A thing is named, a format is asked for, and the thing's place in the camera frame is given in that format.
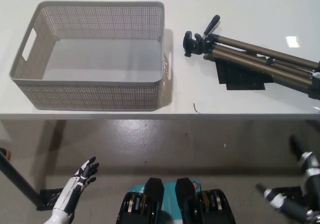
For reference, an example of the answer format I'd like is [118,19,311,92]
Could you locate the bronze black tripod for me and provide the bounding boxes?
[183,14,320,101]

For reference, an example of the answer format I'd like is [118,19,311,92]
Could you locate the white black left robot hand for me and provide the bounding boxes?
[53,156,100,215]

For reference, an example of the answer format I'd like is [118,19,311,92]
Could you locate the orange brown round object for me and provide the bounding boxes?
[0,147,12,160]

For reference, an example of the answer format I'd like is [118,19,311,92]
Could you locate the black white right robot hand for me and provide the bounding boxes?
[255,134,320,224]

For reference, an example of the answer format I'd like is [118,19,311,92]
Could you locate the black table leg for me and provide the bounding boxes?
[0,148,45,208]

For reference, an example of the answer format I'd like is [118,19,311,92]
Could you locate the grey perforated rectangular basket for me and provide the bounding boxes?
[9,0,173,111]

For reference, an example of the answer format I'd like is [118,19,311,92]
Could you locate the black tape patch on table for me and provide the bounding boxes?
[214,55,274,91]

